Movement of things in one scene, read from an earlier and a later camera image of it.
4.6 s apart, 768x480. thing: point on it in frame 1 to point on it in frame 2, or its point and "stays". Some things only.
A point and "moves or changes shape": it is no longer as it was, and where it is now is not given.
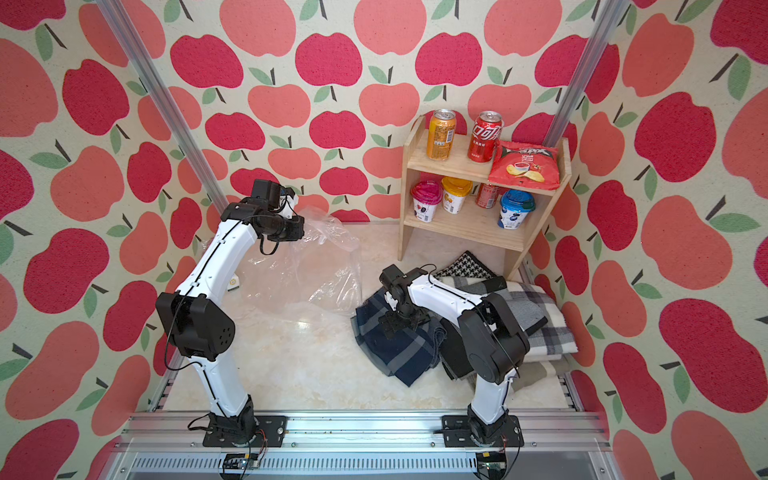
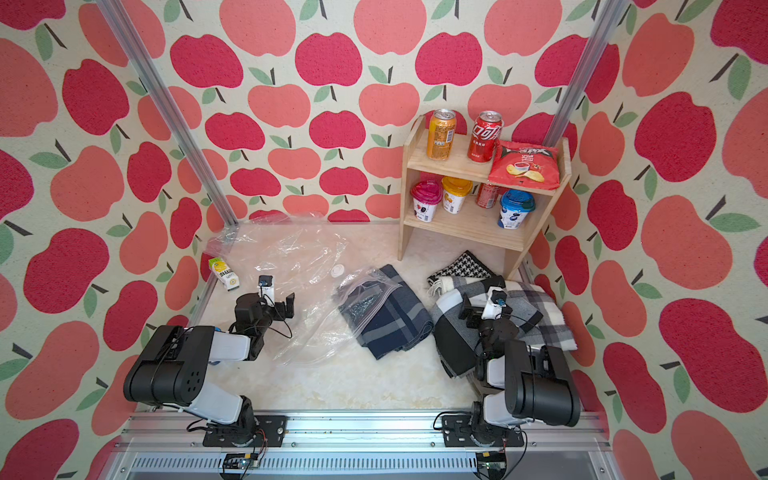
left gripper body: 284,228 to 269,314
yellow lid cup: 454,192 stays
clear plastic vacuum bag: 316,271 moves or changes shape
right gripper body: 398,319 to 477,323
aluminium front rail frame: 171,446 stays
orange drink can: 441,134 stays
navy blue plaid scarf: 414,350 moves or changes shape
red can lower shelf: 486,196 stays
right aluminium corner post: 601,31 stays
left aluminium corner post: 165,101 stays
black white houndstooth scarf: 467,265 stays
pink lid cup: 426,194 stays
